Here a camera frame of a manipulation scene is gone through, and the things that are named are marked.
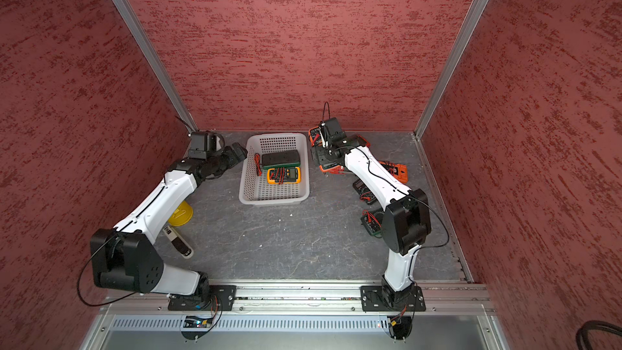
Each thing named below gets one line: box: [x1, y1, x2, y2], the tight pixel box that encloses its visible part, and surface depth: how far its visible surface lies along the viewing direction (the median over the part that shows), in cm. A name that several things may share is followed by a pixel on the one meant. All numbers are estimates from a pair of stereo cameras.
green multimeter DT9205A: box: [360, 209, 385, 239], surface depth 89 cm
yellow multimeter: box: [266, 166, 302, 185], surface depth 102 cm
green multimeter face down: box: [261, 149, 302, 170], surface depth 109 cm
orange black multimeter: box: [307, 125, 324, 147], surface depth 87 cm
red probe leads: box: [254, 152, 263, 177], surface depth 105 cm
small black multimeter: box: [352, 178, 378, 205], surface depth 97 cm
